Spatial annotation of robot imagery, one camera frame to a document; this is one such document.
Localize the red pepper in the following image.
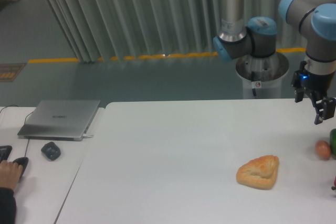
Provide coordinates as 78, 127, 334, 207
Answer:
331, 178, 336, 190

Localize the green pepper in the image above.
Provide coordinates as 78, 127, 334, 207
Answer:
329, 129, 336, 155

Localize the person's hand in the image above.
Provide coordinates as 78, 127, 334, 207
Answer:
0, 160, 23, 190

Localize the grey pleated curtain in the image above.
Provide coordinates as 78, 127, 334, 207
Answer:
34, 0, 308, 63

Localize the golden triangular pastry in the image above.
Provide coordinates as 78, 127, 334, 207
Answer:
236, 155, 279, 190

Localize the silver closed laptop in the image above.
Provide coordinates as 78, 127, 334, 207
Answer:
17, 100, 100, 141

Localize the white laptop plug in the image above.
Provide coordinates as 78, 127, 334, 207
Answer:
82, 134, 94, 139

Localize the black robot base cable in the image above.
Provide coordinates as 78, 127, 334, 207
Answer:
250, 70, 257, 100

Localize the black mouse cable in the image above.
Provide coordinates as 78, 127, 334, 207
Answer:
0, 105, 36, 158

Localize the small black controller device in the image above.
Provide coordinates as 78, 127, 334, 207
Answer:
41, 142, 61, 161

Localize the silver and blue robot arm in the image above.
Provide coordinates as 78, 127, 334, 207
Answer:
213, 0, 335, 124

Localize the black keyboard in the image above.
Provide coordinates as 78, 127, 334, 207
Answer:
0, 145, 12, 162

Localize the black computer mouse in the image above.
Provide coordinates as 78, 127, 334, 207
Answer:
13, 157, 29, 178

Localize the brown egg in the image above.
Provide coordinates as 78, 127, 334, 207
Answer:
315, 140, 331, 160

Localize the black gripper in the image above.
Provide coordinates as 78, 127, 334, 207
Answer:
291, 60, 335, 125

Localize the dark sleeved forearm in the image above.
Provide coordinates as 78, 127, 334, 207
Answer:
1, 187, 16, 224

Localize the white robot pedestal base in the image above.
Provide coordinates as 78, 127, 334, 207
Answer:
236, 52, 289, 99

